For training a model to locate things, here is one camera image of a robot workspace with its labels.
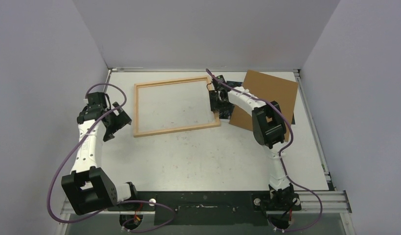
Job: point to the aluminium front extrusion rail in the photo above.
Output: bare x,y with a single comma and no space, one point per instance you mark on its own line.
253,201

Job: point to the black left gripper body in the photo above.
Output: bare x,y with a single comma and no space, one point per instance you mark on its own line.
107,109

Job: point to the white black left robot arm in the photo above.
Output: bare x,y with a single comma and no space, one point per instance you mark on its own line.
87,187

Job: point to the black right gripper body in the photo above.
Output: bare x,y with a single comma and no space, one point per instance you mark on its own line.
215,101

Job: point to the clear glass pane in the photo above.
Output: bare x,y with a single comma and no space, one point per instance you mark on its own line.
174,105

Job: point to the colour printed photo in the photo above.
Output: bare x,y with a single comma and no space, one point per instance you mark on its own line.
228,94

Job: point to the brown frame backing board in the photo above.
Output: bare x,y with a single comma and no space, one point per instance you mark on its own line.
274,86

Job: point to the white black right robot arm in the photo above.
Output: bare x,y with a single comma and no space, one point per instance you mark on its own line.
269,128

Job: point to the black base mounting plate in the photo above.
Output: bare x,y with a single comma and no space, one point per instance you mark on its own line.
221,217

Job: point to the light wooden picture frame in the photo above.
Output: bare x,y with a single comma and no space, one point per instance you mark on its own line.
174,107

